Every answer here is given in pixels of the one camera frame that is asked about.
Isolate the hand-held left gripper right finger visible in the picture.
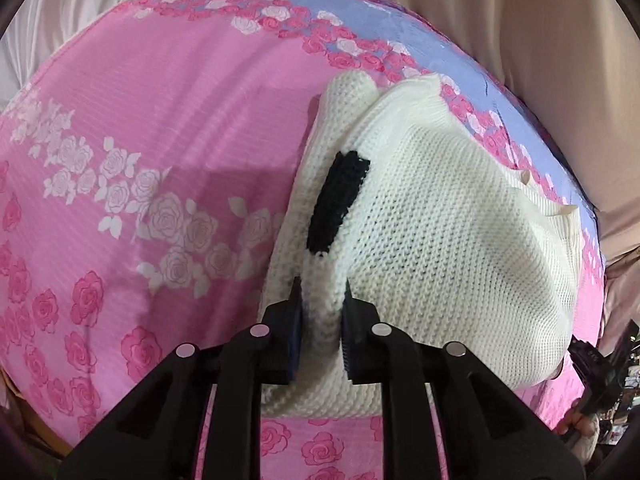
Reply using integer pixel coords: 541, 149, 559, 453
341, 280, 587, 480

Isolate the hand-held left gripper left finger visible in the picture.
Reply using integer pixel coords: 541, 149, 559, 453
59, 276, 306, 480

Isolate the white knit sweater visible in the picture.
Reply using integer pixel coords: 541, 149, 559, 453
260, 71, 587, 418

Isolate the person's right hand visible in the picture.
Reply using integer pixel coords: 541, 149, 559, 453
556, 397, 601, 461

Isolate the pink floral bed sheet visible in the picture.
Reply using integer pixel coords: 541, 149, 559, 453
0, 0, 608, 480

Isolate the white cloth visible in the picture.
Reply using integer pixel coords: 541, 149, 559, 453
0, 0, 187, 97

